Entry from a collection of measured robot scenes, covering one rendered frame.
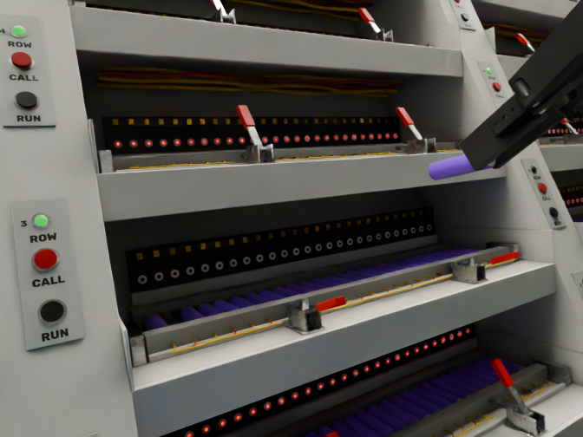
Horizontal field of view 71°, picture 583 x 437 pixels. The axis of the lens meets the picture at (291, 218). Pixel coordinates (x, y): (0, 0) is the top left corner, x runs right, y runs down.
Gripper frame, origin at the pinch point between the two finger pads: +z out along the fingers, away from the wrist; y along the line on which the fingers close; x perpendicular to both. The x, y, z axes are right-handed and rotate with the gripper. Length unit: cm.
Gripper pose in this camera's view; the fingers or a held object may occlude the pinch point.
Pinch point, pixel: (508, 131)
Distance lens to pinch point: 39.8
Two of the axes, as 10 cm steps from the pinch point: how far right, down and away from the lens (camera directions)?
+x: 3.2, 8.7, -3.8
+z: -3.6, 4.9, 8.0
